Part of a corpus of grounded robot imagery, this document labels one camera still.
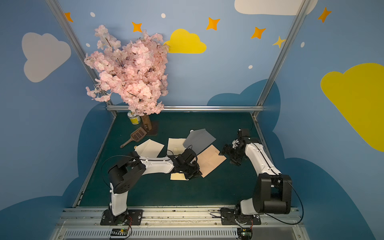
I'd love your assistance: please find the back horizontal aluminium bar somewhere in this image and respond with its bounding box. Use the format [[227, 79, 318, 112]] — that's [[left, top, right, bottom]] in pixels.
[[106, 104, 264, 112]]

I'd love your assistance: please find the brown slotted scoop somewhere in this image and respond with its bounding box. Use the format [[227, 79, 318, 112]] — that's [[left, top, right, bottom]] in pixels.
[[120, 127, 147, 149]]

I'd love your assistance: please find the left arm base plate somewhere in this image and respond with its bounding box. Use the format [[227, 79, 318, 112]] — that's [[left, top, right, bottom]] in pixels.
[[100, 208, 143, 226]]

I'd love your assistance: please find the aluminium frame post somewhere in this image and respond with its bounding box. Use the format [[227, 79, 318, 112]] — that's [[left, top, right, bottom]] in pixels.
[[252, 0, 312, 120], [45, 0, 118, 116]]

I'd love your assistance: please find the yellow green tin can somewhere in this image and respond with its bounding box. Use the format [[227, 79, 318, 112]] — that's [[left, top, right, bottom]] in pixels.
[[127, 111, 141, 125]]

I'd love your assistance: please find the grey envelope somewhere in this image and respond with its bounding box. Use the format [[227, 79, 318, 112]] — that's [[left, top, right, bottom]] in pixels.
[[183, 129, 216, 155]]

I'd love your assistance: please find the left small circuit board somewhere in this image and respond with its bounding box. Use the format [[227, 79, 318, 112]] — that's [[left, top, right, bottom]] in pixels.
[[109, 229, 130, 240]]

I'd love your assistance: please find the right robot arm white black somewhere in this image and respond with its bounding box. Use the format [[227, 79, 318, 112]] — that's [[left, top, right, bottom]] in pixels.
[[220, 129, 293, 215]]

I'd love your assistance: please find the left aluminium frame post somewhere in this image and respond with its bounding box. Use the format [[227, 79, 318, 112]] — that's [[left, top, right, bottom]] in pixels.
[[45, 0, 118, 116]]

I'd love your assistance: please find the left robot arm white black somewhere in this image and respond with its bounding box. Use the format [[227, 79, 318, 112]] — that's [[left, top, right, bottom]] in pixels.
[[101, 149, 202, 226]]

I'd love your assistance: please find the cream paper sheet centre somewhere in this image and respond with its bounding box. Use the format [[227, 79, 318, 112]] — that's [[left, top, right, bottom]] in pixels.
[[167, 138, 186, 156]]

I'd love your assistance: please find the brown letter paper front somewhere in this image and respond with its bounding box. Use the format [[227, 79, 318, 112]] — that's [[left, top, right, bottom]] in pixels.
[[198, 145, 227, 178]]

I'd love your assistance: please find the small circuit board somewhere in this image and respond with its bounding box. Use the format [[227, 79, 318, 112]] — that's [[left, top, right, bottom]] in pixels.
[[109, 229, 130, 240], [237, 228, 253, 240]]

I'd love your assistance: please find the right aluminium frame post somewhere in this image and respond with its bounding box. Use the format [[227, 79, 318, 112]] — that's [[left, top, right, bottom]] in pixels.
[[252, 0, 312, 120]]

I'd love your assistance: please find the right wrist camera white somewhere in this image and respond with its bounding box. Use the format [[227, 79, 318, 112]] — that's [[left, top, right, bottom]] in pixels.
[[232, 140, 240, 149]]

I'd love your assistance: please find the aluminium rail base frame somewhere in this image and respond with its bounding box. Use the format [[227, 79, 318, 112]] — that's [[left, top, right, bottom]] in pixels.
[[50, 205, 310, 240]]

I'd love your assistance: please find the white paper sheet left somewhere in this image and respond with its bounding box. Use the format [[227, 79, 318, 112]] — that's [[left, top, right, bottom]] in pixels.
[[135, 139, 164, 158]]

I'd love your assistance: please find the pink cherry blossom tree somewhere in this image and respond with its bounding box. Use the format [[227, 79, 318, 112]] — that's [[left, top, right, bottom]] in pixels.
[[84, 25, 169, 132]]

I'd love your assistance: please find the right small circuit board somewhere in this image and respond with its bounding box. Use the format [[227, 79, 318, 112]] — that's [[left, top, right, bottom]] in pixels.
[[237, 228, 253, 240]]

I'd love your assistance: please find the yellow envelope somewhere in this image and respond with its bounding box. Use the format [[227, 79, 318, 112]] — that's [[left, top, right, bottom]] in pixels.
[[171, 173, 188, 181]]

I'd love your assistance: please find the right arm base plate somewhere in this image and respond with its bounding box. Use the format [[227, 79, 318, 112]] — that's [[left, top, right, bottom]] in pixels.
[[220, 208, 262, 226]]

